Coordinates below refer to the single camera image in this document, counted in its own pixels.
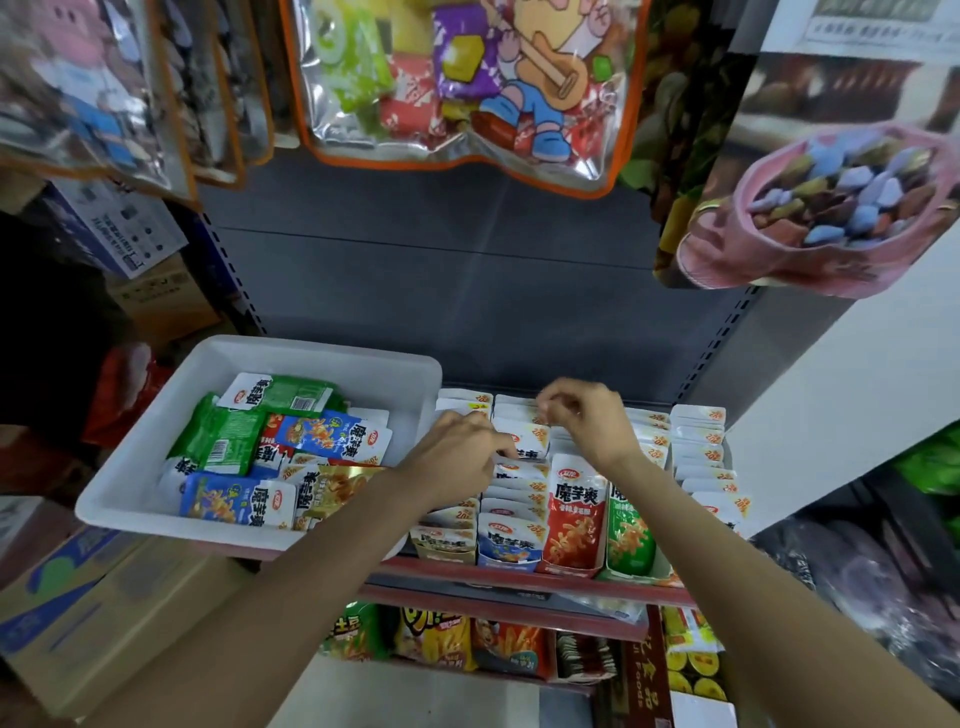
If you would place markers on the plain brown cardboard carton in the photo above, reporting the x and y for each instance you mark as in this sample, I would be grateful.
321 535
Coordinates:
165 300

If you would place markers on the orange-edged clear candy bag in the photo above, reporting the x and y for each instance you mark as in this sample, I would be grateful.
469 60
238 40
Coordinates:
870 30

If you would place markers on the person's right forearm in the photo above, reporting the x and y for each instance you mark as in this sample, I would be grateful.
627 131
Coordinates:
780 615

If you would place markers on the dark red white-label carton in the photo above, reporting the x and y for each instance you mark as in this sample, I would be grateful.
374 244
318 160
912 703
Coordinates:
645 698

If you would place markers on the red display box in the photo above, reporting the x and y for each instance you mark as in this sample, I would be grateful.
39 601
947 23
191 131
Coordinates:
578 572

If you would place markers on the gold display box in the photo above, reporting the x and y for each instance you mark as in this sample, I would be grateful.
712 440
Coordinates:
450 552

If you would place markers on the row of orange chip bags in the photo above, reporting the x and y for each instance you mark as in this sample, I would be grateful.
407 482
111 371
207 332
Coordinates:
465 645

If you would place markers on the hanging yellow green snack bags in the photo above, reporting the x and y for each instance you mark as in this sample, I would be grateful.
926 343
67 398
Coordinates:
683 120

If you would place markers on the pile of snack packets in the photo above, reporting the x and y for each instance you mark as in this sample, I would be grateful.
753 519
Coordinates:
263 450

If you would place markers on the orange trimmed toy snack bag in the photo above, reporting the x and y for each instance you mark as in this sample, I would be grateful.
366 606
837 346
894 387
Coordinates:
105 83

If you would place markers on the stack of green packs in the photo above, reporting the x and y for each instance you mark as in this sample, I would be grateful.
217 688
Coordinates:
933 458

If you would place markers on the red plastic bag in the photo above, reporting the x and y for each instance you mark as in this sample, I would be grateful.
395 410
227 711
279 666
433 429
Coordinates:
128 393

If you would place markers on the person's left hand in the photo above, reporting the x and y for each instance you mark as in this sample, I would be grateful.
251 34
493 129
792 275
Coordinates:
450 458

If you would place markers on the white blue carton box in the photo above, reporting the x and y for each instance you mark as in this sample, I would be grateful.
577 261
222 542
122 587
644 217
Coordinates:
120 225

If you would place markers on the orange trimmed colourful candy bag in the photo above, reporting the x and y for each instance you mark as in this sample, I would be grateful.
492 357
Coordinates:
465 83

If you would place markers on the green display box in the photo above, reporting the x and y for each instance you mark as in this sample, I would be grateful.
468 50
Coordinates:
638 576

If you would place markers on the yellow snack packets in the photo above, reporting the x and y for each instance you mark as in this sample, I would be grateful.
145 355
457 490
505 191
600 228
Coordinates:
693 660

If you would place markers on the person's left forearm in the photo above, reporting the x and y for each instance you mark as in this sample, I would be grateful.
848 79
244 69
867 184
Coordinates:
255 623

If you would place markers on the black plastic wrapped bundle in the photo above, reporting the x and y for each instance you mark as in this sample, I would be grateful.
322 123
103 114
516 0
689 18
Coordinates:
855 578

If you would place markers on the blue print cardboard carton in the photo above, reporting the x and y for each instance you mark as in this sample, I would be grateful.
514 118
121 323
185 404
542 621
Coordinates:
105 615

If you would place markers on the orange display box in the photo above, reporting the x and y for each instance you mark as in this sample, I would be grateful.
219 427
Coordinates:
705 435

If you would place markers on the white plastic bin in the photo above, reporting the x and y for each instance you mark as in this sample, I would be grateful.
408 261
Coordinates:
128 495

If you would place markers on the person's right hand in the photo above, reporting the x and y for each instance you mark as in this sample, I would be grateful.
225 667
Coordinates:
593 420

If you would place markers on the hanging pink candy bag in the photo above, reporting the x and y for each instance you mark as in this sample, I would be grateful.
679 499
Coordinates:
818 225

